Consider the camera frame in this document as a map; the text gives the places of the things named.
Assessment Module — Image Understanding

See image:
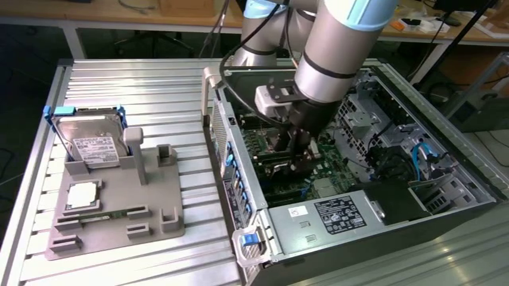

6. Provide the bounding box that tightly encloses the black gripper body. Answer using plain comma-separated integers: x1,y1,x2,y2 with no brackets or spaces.
286,100,344,139

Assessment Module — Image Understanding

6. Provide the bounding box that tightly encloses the graphics card with black cooler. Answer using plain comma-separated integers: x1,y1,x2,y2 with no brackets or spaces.
258,139,322,187

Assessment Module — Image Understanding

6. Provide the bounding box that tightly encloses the CPU socket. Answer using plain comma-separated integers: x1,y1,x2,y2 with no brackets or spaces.
262,130,282,151

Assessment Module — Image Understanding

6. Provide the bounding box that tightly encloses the green motherboard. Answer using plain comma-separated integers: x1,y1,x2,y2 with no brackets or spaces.
239,112,362,209

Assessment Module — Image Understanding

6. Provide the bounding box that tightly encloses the black installed RAM stick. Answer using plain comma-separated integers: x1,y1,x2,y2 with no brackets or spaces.
257,154,289,167

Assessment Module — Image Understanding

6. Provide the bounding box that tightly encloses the perforated metal disk bay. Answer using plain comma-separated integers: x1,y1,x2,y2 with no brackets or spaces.
336,74,398,157

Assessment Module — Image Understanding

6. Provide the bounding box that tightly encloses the grey power supply unit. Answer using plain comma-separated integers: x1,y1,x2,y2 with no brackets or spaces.
267,190,388,260

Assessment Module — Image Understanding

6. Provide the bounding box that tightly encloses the blue case latch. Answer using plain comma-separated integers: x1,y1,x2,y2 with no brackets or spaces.
238,234,261,247

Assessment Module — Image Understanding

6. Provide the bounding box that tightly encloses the grey metal drive bay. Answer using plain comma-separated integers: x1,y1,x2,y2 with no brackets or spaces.
408,174,481,215

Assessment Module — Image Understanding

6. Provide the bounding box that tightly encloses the open black PC case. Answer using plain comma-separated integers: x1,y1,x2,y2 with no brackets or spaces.
201,58,505,286

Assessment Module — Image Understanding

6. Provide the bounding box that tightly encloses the white plastic parts pile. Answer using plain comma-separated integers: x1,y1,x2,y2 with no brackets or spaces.
392,17,452,33

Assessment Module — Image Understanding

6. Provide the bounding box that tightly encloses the dark equipment box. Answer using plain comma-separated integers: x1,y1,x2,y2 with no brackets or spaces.
456,95,509,133

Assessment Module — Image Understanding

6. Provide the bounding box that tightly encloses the black stand pole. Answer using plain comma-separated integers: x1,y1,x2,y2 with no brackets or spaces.
408,0,503,83

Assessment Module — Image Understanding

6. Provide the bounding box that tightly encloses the grey plastic parts rack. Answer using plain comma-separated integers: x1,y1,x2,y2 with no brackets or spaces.
44,127,189,262

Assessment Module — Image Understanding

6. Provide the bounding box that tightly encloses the hard disk in blue caddy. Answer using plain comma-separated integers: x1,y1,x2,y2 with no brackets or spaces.
42,105,133,171

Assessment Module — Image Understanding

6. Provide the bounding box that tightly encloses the black office chair base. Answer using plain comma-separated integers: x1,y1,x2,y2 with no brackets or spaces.
114,29,197,58

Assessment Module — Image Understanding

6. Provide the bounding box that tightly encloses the brown cardboard box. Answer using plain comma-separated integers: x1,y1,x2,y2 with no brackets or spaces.
161,0,218,16

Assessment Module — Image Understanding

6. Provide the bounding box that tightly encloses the green RAM stick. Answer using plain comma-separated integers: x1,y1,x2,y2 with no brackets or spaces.
80,210,131,222

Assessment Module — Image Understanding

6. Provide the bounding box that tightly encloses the black monitor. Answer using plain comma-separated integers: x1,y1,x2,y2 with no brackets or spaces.
432,0,499,13

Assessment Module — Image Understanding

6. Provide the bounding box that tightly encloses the silver CPU chip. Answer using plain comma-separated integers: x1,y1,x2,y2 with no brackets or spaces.
66,183,102,209

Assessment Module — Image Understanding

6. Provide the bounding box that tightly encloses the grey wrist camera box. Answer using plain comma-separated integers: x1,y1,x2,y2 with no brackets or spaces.
254,85,300,120

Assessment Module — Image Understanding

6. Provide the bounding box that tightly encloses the black power wire bundle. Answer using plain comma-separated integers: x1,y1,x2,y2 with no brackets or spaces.
364,145,414,181

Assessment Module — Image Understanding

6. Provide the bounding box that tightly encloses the black camera cable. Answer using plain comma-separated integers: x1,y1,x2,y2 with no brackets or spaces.
219,0,294,125

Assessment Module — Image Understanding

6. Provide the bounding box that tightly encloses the light blue data wire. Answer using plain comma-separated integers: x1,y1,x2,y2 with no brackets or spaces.
410,142,444,183

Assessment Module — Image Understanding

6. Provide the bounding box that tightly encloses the grey aluminium profile frame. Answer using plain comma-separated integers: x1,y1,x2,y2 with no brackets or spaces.
444,52,509,133

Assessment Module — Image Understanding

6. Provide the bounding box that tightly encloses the wooden desk with white frame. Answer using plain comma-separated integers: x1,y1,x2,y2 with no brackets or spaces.
0,0,509,86

